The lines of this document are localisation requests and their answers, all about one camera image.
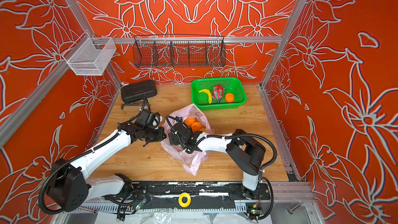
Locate orange mandarin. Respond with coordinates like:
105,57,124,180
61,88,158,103
190,121,203,132
224,93,235,103
184,118,197,127

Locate pink plastic bag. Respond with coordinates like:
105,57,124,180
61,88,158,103
161,104,214,176

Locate pink dragon fruit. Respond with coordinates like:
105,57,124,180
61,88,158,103
211,85,224,104

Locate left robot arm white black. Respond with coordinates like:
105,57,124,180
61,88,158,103
38,110,166,215

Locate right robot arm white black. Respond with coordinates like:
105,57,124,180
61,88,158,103
166,116,277,192

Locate black plastic case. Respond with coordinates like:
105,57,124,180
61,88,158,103
121,80,158,104

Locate green plastic basket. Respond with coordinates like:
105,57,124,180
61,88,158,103
191,77,247,111

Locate yellow banana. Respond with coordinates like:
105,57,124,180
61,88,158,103
199,89,212,104

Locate yellow tape roll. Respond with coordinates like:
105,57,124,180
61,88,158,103
178,192,191,208

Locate metal wrench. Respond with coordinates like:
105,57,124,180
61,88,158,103
78,206,98,215

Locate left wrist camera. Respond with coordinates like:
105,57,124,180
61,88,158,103
152,115,163,129

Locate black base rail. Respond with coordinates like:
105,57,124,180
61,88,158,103
105,181,274,213

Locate black wire wall basket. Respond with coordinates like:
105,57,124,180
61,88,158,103
133,34,227,68

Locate clear plastic wall bin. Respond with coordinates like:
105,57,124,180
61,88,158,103
62,32,116,76

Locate metal bolt on frame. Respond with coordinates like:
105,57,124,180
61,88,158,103
287,204,301,215

